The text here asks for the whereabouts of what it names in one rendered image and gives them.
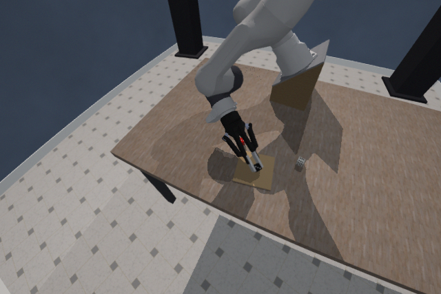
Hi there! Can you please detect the white die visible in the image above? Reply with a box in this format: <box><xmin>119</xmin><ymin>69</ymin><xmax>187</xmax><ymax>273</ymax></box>
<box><xmin>296</xmin><ymin>157</ymin><xmax>305</xmax><ymax>167</ymax></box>

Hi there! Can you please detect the tan square mat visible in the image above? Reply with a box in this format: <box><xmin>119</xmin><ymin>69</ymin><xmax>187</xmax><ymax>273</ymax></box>
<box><xmin>232</xmin><ymin>151</ymin><xmax>275</xmax><ymax>191</ymax></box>

